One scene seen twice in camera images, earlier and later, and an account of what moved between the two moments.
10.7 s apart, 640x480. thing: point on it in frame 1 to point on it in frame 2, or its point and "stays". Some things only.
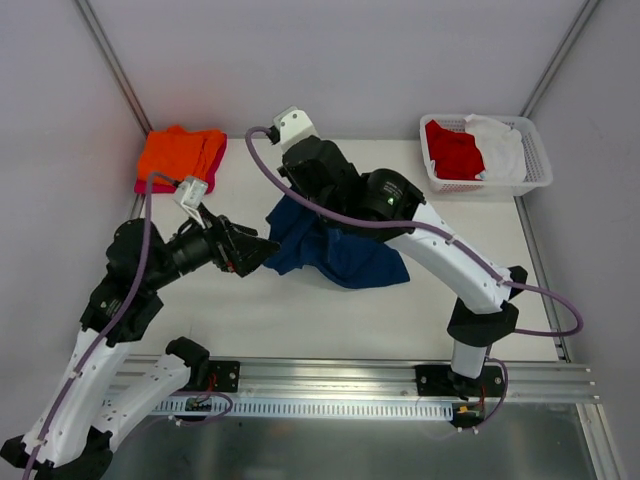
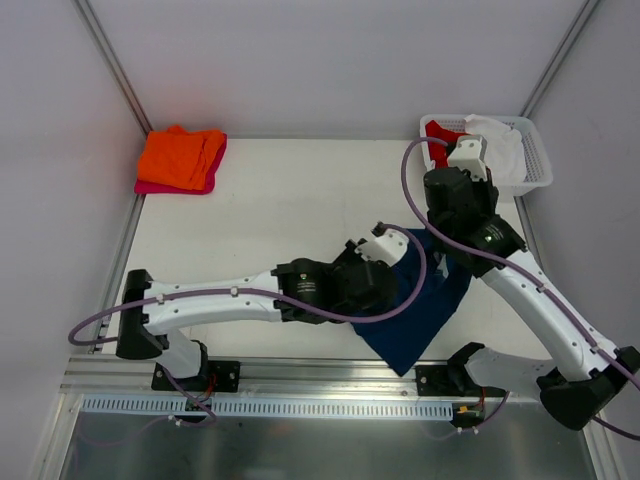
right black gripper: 310,163 to 486,181
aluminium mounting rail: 342,381 stays
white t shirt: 502,149 stays
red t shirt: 455,154 stays
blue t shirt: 348,256 to 400,338
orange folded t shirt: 178,153 stays
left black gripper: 223,245 to 353,248
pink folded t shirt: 141,186 stays
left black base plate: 223,376 stays
